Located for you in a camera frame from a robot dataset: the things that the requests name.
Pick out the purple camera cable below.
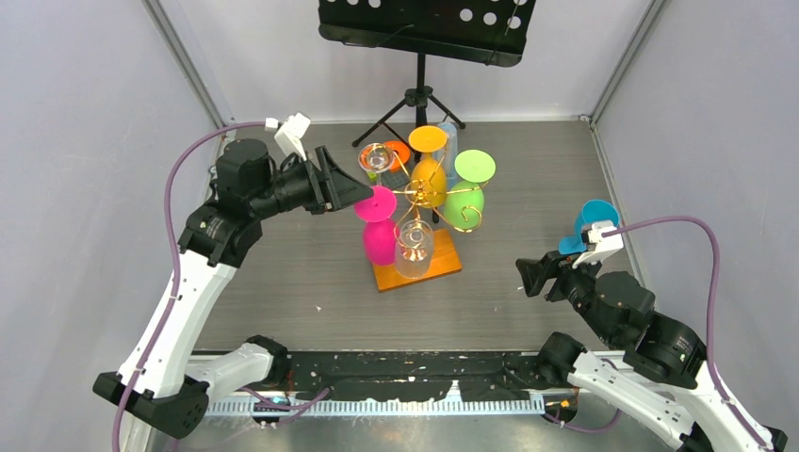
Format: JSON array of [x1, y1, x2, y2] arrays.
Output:
[[602, 216, 775, 450], [110, 118, 279, 452]]

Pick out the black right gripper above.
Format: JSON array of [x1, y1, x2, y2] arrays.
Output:
[[513, 245, 617, 344]]

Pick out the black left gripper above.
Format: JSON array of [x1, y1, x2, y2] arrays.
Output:
[[252, 145, 375, 219]]

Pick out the orange wine glass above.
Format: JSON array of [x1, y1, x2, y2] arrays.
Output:
[[409, 125, 448, 209]]

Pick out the gold wire wine glass rack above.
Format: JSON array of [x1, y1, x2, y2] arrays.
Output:
[[355, 144, 497, 292]]

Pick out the clear wine glass front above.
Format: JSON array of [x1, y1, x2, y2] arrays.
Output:
[[395, 219, 433, 279]]

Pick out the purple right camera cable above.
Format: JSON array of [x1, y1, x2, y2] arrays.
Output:
[[602, 216, 775, 450]]

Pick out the grey building plate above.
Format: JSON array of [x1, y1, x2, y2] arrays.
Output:
[[367, 169, 409, 190]]

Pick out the orange ring toy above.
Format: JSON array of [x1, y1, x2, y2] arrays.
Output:
[[383, 140, 411, 172]]

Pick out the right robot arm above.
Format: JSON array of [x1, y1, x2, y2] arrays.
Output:
[[515, 251, 788, 451]]

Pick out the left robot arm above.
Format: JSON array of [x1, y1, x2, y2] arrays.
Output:
[[93, 138, 373, 440]]

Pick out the black music stand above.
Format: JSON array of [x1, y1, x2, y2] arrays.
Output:
[[318, 0, 537, 147]]

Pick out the blue wine glass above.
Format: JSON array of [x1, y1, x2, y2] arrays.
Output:
[[558, 200, 620, 255]]

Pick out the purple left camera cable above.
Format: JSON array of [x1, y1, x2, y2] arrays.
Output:
[[110, 118, 279, 452]]

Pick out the clear wine glass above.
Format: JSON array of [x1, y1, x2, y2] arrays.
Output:
[[358, 143, 397, 174], [395, 219, 433, 279]]

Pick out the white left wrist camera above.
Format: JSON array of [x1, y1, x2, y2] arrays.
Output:
[[274, 112, 311, 161]]

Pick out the green wine glass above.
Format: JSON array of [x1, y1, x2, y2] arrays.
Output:
[[443, 149, 497, 233]]

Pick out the clear wine glass back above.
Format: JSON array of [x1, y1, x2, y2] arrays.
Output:
[[358, 143, 397, 174]]

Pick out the pink wine glass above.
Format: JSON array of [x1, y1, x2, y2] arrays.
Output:
[[354, 186, 398, 266]]

